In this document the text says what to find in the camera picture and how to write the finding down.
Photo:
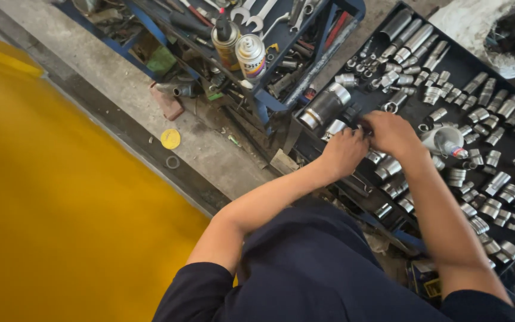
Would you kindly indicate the medium chrome socket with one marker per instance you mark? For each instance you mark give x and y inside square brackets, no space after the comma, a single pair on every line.
[333,129]

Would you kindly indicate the yellow round disc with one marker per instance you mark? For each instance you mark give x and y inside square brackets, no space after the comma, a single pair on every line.
[170,138]

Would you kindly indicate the blue metal stand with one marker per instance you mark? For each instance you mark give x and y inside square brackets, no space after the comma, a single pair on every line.
[396,235]

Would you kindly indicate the person's left fingers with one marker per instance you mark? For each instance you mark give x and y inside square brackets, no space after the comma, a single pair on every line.
[361,135]

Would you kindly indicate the white sack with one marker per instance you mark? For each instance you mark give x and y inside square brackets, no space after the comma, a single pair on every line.
[472,22]

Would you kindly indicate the black-capped spray can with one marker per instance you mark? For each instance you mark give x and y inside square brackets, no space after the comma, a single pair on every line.
[225,44]

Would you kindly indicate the black socket tray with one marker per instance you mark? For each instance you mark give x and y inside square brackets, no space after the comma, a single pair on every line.
[463,67]

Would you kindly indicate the person's right hand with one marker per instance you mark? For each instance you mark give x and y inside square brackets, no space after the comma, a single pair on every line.
[391,132]

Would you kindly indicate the chrome open-end wrench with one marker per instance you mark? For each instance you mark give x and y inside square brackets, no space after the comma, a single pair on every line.
[261,18]
[243,12]

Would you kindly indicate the person's dark blue shirt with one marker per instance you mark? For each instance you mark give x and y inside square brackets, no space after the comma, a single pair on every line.
[311,273]

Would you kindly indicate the cardboard scrap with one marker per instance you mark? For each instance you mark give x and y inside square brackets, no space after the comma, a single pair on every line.
[284,162]

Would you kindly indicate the blue tool trolley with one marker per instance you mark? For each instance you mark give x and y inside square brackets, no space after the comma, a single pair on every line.
[284,35]

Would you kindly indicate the person's left hand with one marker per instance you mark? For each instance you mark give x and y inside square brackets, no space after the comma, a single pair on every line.
[342,152]

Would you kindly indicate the large chrome socket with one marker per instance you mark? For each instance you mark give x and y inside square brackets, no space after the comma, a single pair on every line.
[324,107]

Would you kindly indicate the reddish brick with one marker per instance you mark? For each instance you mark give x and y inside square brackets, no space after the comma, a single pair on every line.
[166,103]

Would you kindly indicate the person's right fingers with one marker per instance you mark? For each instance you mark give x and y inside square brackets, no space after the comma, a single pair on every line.
[368,121]

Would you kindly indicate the yellow vehicle body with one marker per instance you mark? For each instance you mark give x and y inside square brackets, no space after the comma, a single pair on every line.
[61,188]

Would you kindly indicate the group of chrome sockets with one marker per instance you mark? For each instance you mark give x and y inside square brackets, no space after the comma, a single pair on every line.
[499,112]

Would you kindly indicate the white spray can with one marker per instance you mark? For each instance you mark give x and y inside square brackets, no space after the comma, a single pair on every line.
[251,58]

